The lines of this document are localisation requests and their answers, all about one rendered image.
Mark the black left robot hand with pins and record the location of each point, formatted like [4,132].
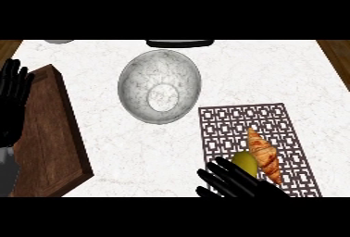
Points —
[11,102]

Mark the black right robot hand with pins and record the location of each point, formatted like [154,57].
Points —
[241,183]

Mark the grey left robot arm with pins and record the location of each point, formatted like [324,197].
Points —
[7,172]

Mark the golden brown croissant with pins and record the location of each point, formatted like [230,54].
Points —
[265,154]

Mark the brown patterned placemat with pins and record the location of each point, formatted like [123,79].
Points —
[278,118]

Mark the white marble bowl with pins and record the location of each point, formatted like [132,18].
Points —
[160,87]

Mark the yellow-green pear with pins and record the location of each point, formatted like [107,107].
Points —
[246,163]

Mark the brown wooden cutting board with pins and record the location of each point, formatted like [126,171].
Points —
[48,139]

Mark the grey round object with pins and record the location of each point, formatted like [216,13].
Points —
[58,41]

